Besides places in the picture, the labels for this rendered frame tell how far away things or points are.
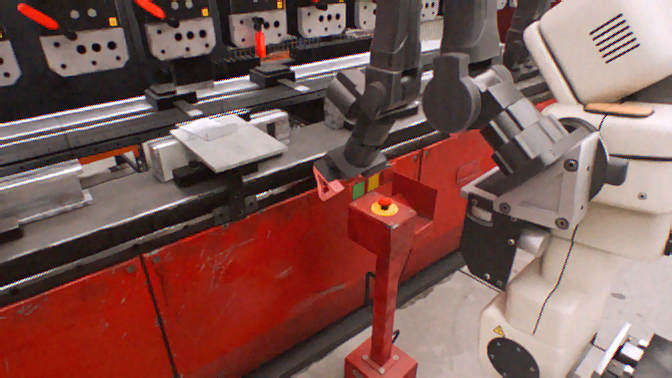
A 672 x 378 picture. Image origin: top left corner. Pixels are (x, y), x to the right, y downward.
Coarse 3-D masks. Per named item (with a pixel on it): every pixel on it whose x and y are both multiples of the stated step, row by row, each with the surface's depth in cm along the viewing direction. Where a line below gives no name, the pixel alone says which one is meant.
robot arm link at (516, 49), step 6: (516, 42) 89; (510, 48) 90; (516, 48) 89; (522, 48) 88; (504, 54) 91; (510, 54) 90; (516, 54) 89; (522, 54) 89; (504, 60) 92; (510, 60) 91; (516, 60) 90; (528, 60) 96; (510, 66) 92; (516, 66) 93
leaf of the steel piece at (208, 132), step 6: (198, 126) 110; (204, 126) 110; (210, 126) 110; (216, 126) 110; (222, 126) 110; (228, 126) 106; (234, 126) 107; (192, 132) 107; (198, 132) 107; (204, 132) 107; (210, 132) 102; (216, 132) 104; (222, 132) 105; (228, 132) 106; (204, 138) 104; (210, 138) 103
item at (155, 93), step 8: (152, 88) 127; (160, 88) 127; (168, 88) 127; (152, 96) 125; (160, 96) 124; (168, 96) 124; (176, 96) 126; (184, 96) 127; (192, 96) 129; (152, 104) 127; (160, 104) 124; (168, 104) 125; (176, 104) 124; (184, 104) 124; (184, 112) 119; (192, 112) 118; (200, 112) 118
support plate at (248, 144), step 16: (240, 128) 110; (256, 128) 109; (192, 144) 101; (208, 144) 101; (224, 144) 101; (240, 144) 101; (256, 144) 101; (272, 144) 101; (208, 160) 94; (224, 160) 94; (240, 160) 94; (256, 160) 96
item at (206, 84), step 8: (200, 56) 106; (208, 56) 107; (176, 64) 103; (184, 64) 105; (192, 64) 106; (200, 64) 107; (208, 64) 108; (176, 72) 104; (184, 72) 105; (192, 72) 107; (200, 72) 108; (208, 72) 109; (176, 80) 105; (184, 80) 106; (192, 80) 107; (200, 80) 109; (208, 80) 110; (176, 88) 107; (184, 88) 108; (192, 88) 109; (200, 88) 110; (208, 88) 112
